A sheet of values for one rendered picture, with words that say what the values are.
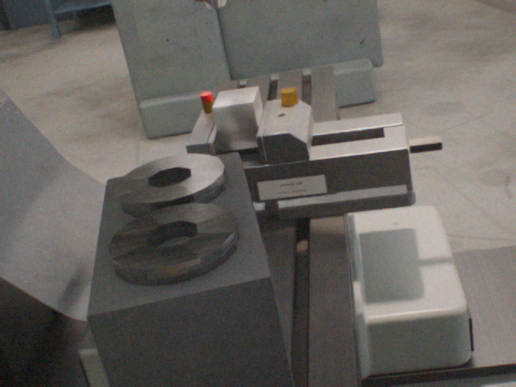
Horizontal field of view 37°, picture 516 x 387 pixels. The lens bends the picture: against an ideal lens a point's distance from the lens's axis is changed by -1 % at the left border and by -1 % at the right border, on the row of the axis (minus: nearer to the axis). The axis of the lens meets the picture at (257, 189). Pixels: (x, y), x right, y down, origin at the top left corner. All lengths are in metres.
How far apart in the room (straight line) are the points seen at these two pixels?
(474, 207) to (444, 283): 1.88
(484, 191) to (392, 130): 2.01
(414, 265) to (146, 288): 0.58
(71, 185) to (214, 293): 0.71
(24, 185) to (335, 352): 0.55
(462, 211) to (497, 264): 1.66
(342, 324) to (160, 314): 0.29
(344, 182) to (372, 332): 0.18
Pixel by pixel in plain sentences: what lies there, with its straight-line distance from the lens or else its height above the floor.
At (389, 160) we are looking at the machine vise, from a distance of 0.93.
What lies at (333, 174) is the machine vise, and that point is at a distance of 0.94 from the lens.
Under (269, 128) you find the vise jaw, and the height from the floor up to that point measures 1.03.
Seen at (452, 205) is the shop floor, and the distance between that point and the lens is 2.90.
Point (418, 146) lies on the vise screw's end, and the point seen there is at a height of 0.97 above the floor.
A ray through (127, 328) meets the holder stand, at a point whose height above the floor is 1.09.
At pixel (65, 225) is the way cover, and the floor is 0.91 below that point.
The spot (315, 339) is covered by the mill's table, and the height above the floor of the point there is 0.92.
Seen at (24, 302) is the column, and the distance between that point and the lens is 1.20.
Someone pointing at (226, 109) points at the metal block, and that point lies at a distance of 0.95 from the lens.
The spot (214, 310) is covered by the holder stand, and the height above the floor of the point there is 1.09.
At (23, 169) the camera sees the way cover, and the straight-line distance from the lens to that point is 1.13.
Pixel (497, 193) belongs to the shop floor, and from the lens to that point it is 2.96.
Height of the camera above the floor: 1.36
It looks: 25 degrees down
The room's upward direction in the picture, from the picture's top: 11 degrees counter-clockwise
